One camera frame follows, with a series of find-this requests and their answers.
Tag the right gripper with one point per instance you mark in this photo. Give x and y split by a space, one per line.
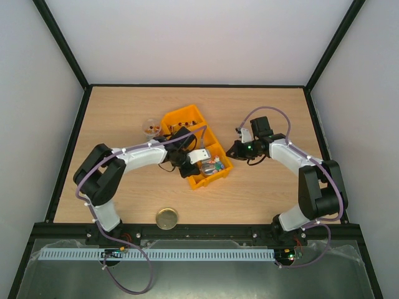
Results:
238 149

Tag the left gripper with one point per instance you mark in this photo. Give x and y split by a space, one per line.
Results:
194 169

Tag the yellow star candy bin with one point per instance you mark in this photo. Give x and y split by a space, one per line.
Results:
224 166

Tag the metal scoop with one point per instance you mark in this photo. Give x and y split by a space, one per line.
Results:
209 169

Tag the yellow lollipop bin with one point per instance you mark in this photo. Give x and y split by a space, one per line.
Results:
188 116

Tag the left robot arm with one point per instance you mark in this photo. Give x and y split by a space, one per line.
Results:
99 176

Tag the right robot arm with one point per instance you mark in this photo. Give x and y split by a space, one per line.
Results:
321 192

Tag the clear glass jar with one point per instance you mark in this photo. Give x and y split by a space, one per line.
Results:
151 128

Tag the gold jar lid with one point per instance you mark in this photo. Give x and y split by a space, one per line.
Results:
166 218

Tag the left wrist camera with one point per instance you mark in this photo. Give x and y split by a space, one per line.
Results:
198 155

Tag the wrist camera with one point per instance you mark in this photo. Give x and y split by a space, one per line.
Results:
244 135
198 155

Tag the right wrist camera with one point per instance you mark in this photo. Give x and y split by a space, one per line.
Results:
244 135

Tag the grey slotted cable duct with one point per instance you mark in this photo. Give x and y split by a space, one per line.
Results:
159 255

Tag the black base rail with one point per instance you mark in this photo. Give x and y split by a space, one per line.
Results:
141 234

